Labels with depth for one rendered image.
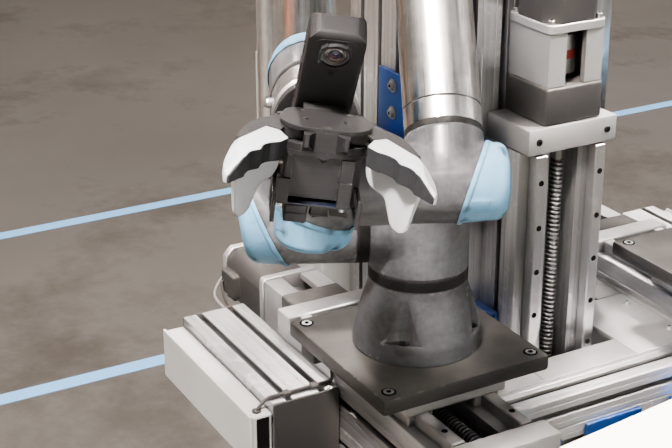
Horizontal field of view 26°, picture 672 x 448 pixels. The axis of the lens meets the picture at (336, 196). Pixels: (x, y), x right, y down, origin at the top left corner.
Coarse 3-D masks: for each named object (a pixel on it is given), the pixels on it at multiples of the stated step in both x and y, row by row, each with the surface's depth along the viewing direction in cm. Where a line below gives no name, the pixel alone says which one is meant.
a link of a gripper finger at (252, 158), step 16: (272, 128) 111; (240, 144) 106; (256, 144) 107; (272, 144) 108; (224, 160) 105; (240, 160) 104; (256, 160) 106; (272, 160) 108; (224, 176) 103; (240, 176) 104; (256, 176) 109; (240, 192) 108; (240, 208) 109
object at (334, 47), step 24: (312, 24) 110; (336, 24) 110; (360, 24) 111; (312, 48) 111; (336, 48) 110; (360, 48) 111; (312, 72) 113; (336, 72) 113; (312, 96) 115; (336, 96) 115
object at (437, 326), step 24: (384, 288) 165; (408, 288) 163; (432, 288) 163; (456, 288) 165; (360, 312) 168; (384, 312) 165; (408, 312) 164; (432, 312) 164; (456, 312) 165; (360, 336) 168; (384, 336) 165; (408, 336) 165; (432, 336) 164; (456, 336) 165; (480, 336) 170; (384, 360) 165; (408, 360) 164; (432, 360) 164; (456, 360) 166
